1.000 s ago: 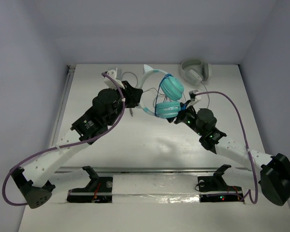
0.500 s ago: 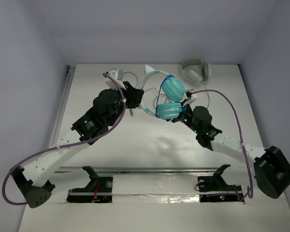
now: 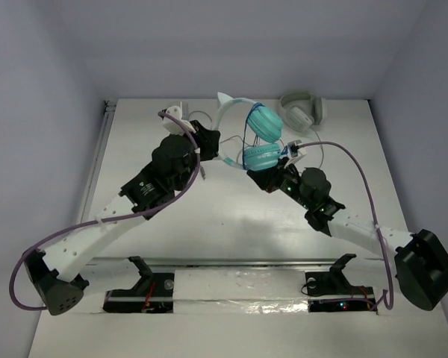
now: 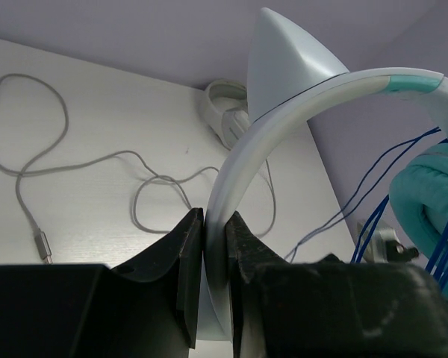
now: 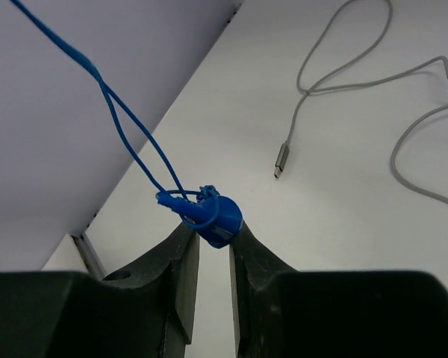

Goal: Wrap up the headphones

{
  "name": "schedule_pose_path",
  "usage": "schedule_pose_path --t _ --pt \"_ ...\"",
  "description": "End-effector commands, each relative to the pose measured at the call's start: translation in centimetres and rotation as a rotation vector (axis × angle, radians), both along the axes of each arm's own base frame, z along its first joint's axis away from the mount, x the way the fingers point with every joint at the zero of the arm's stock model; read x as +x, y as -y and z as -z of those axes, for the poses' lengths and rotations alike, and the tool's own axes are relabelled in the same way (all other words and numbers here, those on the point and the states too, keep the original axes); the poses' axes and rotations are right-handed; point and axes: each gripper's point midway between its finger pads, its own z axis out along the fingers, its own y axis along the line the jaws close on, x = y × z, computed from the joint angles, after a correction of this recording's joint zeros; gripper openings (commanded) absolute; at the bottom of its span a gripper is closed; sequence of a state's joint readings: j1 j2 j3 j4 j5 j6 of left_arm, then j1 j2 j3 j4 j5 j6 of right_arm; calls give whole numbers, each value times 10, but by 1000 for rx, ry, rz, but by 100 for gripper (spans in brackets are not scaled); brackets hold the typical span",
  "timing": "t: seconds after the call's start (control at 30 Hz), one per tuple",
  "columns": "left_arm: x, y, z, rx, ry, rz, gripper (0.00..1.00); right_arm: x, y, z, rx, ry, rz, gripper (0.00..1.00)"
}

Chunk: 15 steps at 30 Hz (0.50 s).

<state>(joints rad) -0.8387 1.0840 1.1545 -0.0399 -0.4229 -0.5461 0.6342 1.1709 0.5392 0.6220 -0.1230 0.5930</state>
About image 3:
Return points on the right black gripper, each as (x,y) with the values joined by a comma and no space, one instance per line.
(268,178)

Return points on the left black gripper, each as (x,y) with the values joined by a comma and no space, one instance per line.
(209,140)

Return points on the teal cat ear headphones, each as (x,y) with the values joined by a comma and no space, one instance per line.
(261,134)

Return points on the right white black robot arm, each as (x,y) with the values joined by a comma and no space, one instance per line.
(414,265)

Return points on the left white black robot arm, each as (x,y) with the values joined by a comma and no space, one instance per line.
(55,267)

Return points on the white grey headphones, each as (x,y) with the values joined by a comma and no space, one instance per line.
(302,110)

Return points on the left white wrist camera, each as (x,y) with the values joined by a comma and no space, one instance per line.
(180,111)

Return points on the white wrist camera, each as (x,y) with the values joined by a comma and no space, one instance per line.
(295,152)
(180,111)

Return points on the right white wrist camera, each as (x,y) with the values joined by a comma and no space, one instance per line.
(295,152)

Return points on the metal base rail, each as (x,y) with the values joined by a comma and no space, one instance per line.
(227,288)

